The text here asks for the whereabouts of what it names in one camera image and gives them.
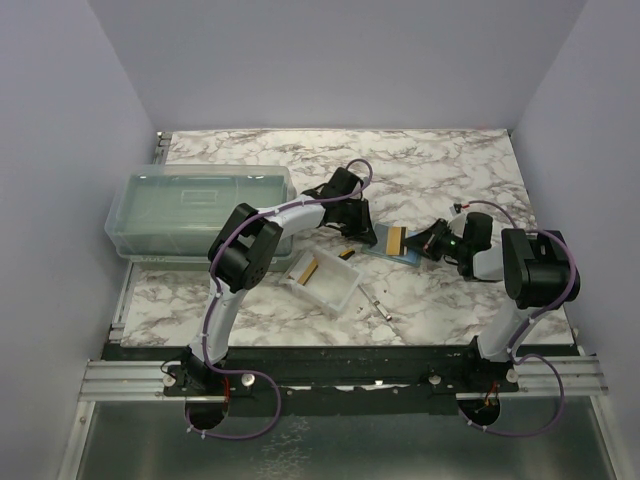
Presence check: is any gold card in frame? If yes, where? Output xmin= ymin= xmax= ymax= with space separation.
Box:
xmin=385 ymin=226 xmax=407 ymax=256
xmin=297 ymin=259 xmax=318 ymax=286

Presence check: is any clear plastic storage box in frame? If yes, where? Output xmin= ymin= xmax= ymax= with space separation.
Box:
xmin=105 ymin=164 xmax=296 ymax=264

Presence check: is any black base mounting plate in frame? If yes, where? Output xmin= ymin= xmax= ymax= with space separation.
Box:
xmin=102 ymin=342 xmax=526 ymax=416

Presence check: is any aluminium extrusion rail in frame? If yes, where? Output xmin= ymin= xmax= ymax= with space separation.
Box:
xmin=78 ymin=360 xmax=224 ymax=403

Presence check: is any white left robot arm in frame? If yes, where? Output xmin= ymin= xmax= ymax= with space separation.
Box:
xmin=181 ymin=159 xmax=377 ymax=395

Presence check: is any yellow black utility knife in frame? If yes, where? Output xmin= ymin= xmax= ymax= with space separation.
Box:
xmin=339 ymin=249 xmax=355 ymax=260

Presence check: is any thin metal rod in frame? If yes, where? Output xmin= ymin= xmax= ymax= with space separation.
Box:
xmin=358 ymin=285 xmax=377 ymax=307

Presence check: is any gold card in tray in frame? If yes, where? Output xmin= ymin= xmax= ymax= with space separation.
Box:
xmin=297 ymin=259 xmax=318 ymax=286

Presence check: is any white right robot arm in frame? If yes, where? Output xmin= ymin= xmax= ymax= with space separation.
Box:
xmin=402 ymin=212 xmax=580 ymax=392

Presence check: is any clear small plastic tray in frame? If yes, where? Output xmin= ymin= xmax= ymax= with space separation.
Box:
xmin=279 ymin=247 xmax=365 ymax=317

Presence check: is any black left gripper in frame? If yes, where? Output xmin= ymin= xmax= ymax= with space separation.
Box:
xmin=335 ymin=198 xmax=377 ymax=245

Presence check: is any green leather card holder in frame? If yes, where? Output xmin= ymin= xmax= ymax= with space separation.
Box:
xmin=362 ymin=223 xmax=421 ymax=267

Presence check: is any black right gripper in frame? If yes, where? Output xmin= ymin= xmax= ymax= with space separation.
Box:
xmin=402 ymin=219 xmax=469 ymax=262

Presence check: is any small metal cylinder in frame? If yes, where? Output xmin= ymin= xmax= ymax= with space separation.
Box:
xmin=373 ymin=301 xmax=393 ymax=321

